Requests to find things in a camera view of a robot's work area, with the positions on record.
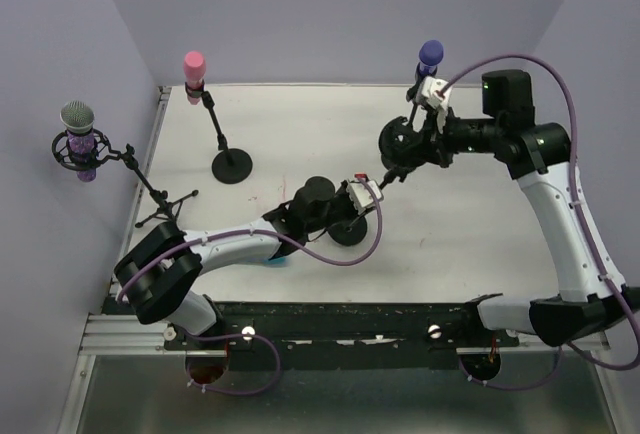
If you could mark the black round-base stand left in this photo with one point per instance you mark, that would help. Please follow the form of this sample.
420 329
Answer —
231 165

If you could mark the dark purple microphone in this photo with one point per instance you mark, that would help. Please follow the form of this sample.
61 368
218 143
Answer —
430 56

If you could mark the black mounting base rail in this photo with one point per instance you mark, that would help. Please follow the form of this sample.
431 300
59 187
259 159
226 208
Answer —
316 336

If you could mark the black tripod shock-mount stand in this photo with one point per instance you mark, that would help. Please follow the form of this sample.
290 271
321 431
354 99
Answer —
150 203

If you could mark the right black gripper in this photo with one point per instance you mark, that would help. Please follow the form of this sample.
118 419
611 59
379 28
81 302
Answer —
437 148

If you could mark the black round-base stand back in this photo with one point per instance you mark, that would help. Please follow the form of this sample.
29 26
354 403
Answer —
414 104

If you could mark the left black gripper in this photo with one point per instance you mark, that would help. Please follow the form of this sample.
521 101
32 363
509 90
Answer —
343 192

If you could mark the teal microphone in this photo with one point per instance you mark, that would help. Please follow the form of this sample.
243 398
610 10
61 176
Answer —
279 262

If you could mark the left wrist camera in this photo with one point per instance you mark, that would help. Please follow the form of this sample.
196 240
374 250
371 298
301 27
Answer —
363 192

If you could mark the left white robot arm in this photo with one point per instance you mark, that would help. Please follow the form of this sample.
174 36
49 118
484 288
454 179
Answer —
157 275

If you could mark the aluminium extrusion rail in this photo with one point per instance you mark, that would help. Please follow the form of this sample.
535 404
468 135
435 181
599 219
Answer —
123 335

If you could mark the black shock-mount round-base stand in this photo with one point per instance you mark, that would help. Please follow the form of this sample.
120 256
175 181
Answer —
389 177

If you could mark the silver purple glitter microphone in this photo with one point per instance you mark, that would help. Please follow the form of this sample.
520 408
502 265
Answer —
78 119

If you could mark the pink microphone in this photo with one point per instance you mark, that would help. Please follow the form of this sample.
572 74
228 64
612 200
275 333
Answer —
194 68

